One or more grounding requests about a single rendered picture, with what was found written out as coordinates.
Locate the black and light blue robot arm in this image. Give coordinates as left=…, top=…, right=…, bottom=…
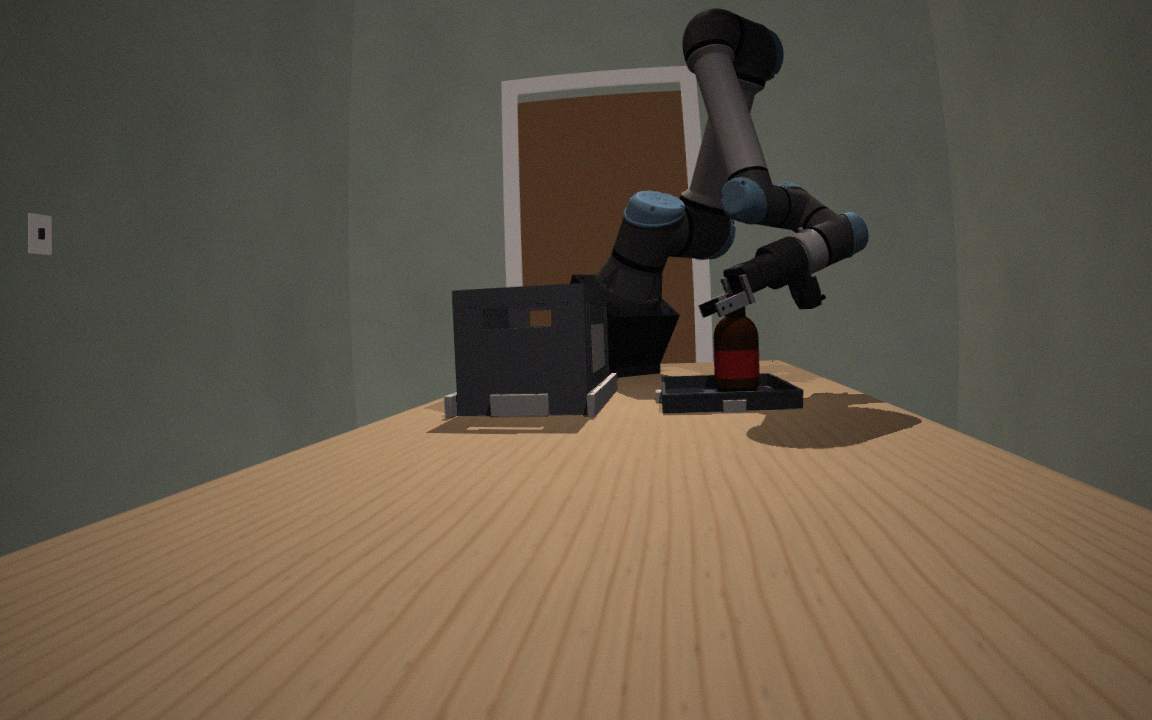
left=593, top=8, right=869, bottom=312

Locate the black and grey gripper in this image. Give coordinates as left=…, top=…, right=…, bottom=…
left=698, top=227, right=829, bottom=318

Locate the brown bottle with red label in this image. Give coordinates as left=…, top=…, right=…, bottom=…
left=714, top=306, right=760, bottom=392

